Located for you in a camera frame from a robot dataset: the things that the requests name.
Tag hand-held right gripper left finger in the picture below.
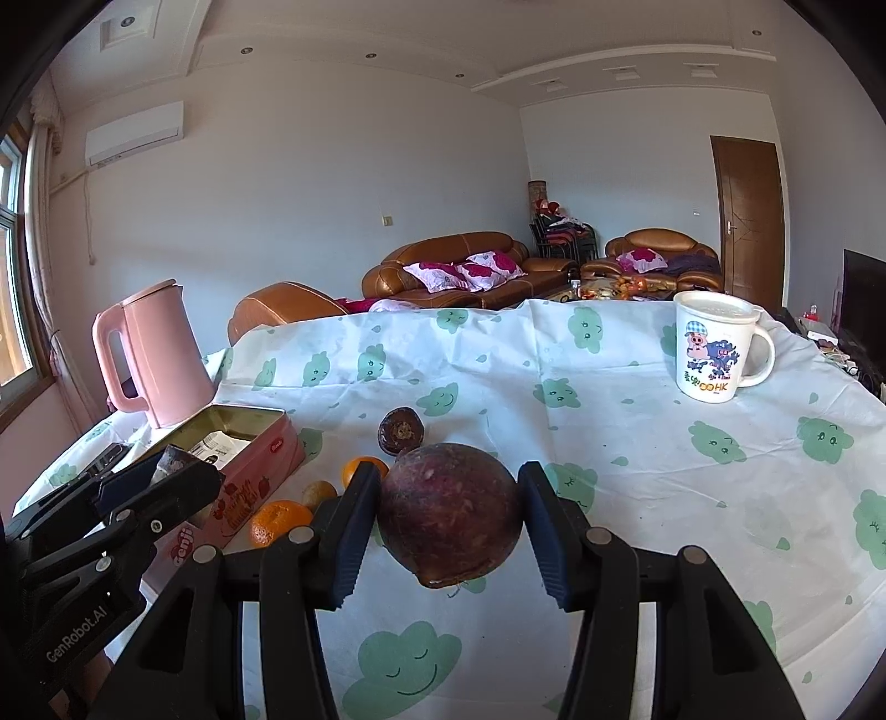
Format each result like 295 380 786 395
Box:
104 462 382 720

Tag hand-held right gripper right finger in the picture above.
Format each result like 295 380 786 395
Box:
518 460 807 720

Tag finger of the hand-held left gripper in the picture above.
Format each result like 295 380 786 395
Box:
20 460 226 638
0 453 167 549

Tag orange mandarin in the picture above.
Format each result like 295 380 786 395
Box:
250 500 314 549
341 455 390 489

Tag pink tin box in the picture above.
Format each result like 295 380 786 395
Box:
131 405 307 589

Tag black phone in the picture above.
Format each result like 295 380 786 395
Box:
83 443 132 475

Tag printed paper sheet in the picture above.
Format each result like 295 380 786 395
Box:
187 429 254 461

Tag white green-cloud tablecloth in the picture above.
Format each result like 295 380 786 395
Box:
14 299 886 720

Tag pink electric kettle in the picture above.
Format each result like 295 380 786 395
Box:
92 279 215 430

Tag brown leather armchair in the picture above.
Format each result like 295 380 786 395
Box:
227 281 351 346
581 228 721 292

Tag window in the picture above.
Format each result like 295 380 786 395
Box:
0 117 43 403

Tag pink floral cushion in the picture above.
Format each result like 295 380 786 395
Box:
339 296 423 314

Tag cluttered coffee table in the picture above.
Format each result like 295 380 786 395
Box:
547 273 676 302

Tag white cartoon mug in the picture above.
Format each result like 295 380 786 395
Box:
673 291 776 404

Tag long brown leather sofa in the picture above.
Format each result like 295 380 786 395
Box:
361 232 579 310

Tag pink curtain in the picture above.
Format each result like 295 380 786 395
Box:
28 76 77 430

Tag stacked dark chairs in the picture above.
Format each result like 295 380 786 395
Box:
529 208 597 263

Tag purple blanket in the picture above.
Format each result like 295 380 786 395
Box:
668 253 721 278

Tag cluttered tv cabinet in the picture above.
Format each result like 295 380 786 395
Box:
782 308 886 403

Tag white air conditioner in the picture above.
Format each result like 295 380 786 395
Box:
84 101 187 167

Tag brown wooden door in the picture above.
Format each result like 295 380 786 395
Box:
710 136 786 306

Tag black television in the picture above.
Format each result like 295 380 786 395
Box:
841 249 886 347

